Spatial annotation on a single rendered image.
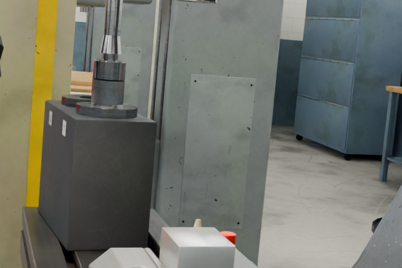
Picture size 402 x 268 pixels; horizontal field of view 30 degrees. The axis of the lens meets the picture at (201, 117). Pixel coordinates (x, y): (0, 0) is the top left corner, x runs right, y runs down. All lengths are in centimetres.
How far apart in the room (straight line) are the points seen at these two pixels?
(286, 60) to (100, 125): 952
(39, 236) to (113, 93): 24
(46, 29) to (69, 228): 143
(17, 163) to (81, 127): 145
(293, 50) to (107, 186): 955
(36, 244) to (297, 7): 960
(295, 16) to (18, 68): 834
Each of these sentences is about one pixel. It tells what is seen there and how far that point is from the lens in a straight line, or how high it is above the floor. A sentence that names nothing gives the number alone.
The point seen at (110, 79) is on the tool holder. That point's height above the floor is 117.
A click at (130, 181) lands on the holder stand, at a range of 107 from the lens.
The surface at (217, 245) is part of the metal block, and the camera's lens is 66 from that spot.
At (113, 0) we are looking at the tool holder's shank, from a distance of 109.
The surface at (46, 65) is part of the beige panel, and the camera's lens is 244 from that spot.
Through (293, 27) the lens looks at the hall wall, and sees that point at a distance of 1056.
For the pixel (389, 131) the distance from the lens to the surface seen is 707.
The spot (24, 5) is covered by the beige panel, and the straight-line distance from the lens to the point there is 244.
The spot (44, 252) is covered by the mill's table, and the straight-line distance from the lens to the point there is 107.
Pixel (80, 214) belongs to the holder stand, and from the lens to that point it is 107.
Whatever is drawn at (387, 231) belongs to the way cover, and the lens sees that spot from 102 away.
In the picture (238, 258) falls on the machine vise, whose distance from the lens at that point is 73.
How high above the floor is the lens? 126
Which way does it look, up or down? 7 degrees down
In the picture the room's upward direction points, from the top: 5 degrees clockwise
